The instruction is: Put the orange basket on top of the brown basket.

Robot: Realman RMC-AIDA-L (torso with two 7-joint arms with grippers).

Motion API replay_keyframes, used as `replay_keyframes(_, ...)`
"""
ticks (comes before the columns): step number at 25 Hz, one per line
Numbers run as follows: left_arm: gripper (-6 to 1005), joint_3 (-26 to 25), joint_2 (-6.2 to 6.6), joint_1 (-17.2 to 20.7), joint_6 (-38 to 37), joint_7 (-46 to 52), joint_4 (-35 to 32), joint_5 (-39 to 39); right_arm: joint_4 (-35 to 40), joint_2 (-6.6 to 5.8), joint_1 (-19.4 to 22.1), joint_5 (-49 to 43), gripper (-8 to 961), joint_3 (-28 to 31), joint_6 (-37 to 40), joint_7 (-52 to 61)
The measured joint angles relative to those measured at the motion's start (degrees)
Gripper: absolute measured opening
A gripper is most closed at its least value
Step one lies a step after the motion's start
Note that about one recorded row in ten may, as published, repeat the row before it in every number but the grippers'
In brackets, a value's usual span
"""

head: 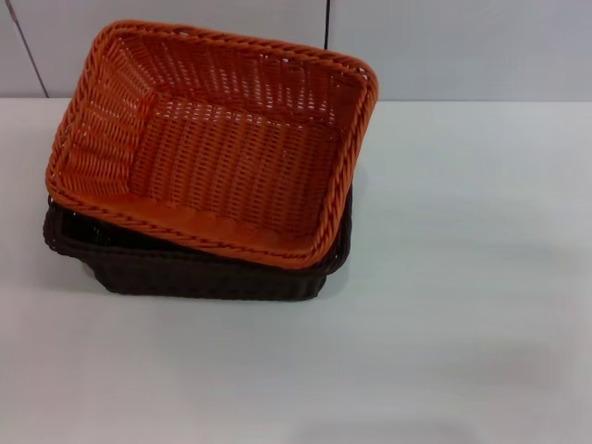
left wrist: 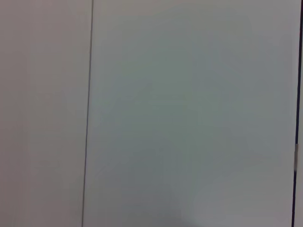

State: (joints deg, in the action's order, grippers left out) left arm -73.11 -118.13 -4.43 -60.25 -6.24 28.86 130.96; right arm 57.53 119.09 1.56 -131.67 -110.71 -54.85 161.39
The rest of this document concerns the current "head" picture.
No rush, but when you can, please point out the orange woven basket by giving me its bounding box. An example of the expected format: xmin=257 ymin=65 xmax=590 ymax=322
xmin=44 ymin=18 xmax=383 ymax=272

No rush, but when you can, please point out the dark brown woven basket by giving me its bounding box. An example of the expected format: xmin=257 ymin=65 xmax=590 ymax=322
xmin=42 ymin=182 xmax=355 ymax=302

